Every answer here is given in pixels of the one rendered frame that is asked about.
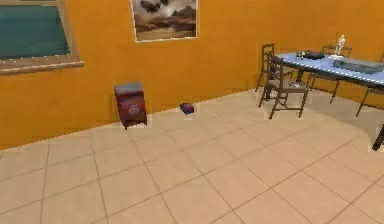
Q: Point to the black flat dish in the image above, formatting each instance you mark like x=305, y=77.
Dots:
x=313, y=55

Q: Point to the small blue red box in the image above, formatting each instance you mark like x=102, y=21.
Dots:
x=187, y=108

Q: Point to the dark wooden chair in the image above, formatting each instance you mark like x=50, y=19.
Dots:
x=283, y=85
x=266, y=63
x=370, y=95
x=333, y=50

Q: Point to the grey flat laptop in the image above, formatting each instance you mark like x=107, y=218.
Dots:
x=358, y=64

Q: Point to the dark red bin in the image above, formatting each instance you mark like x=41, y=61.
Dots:
x=131, y=104

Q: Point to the white figure statue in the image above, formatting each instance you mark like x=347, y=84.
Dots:
x=339, y=45

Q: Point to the framed cloudy landscape picture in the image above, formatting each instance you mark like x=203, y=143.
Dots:
x=165, y=20

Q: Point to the window with wooden frame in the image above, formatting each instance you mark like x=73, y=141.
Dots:
x=31, y=33

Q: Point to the blue top dining table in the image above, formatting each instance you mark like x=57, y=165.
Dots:
x=333, y=69

